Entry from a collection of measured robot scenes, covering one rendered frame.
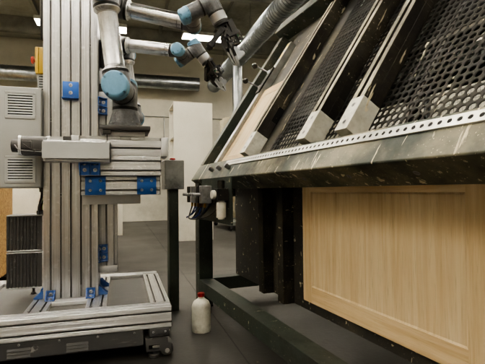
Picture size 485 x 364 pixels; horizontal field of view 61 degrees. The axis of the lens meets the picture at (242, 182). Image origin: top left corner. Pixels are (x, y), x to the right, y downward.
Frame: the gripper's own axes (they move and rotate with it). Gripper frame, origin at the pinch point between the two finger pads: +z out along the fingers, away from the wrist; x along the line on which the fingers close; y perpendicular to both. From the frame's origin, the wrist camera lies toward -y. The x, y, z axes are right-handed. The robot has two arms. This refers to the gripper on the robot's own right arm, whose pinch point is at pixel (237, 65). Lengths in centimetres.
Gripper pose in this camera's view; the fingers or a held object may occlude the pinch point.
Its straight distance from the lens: 195.2
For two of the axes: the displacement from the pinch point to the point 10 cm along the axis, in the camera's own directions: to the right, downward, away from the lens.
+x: -2.8, 0.2, 9.6
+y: 8.5, -4.6, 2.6
